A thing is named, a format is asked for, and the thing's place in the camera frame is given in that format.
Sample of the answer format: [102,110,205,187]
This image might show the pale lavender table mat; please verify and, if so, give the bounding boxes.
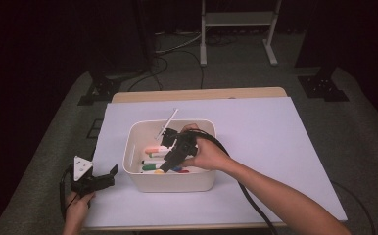
[85,96,348,228]

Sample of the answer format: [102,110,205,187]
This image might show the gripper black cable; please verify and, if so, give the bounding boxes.
[60,164,74,223]
[189,128,279,235]

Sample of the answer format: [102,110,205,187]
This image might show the white metal stand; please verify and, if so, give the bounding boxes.
[199,0,283,68]

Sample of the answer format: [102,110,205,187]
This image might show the black stand base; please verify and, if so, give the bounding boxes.
[77,70,123,107]
[297,67,351,103]

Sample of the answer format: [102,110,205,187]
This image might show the thin black floor cable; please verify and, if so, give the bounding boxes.
[330,180,376,235]

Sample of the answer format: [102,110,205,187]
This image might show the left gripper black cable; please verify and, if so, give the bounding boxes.
[60,164,74,223]

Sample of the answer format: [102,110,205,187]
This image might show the white plastic bin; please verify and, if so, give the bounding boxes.
[121,118,219,194]

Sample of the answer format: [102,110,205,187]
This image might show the white floor cable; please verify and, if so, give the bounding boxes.
[155,30,202,55]

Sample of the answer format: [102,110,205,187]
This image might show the person's right hand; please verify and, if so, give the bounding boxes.
[180,122,234,172]

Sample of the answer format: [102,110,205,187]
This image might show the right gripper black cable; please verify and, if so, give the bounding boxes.
[189,128,279,235]

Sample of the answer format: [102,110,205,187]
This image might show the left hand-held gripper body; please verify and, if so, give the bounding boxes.
[67,156,98,198]

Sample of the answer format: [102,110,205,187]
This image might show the peach cap marker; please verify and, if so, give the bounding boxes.
[144,146,170,155]

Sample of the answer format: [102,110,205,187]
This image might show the person's left hand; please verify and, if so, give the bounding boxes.
[63,191,97,227]

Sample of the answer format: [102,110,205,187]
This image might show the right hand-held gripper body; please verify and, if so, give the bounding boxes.
[156,108,200,162]

